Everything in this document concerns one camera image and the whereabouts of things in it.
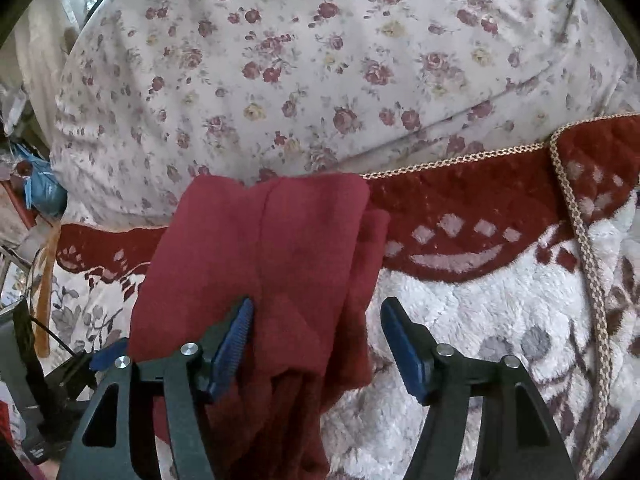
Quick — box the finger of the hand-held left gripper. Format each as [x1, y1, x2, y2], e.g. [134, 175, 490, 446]
[47, 338, 130, 403]

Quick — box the white floral bed sheet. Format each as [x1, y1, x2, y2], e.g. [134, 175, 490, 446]
[50, 0, 640, 233]

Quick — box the orange cloth strip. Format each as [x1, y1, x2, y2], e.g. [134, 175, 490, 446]
[32, 222, 63, 358]

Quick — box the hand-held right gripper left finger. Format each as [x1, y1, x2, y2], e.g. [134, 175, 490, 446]
[55, 297, 256, 480]

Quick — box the blue plastic bag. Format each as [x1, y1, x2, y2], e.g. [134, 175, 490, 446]
[15, 142, 68, 218]

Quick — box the dark red garment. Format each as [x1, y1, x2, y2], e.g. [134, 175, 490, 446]
[127, 172, 391, 480]

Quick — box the red and white plush blanket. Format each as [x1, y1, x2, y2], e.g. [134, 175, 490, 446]
[27, 112, 640, 480]

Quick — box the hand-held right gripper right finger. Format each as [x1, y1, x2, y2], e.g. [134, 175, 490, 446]
[380, 297, 578, 480]

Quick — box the white curtain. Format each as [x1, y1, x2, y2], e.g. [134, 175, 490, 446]
[15, 0, 116, 126]

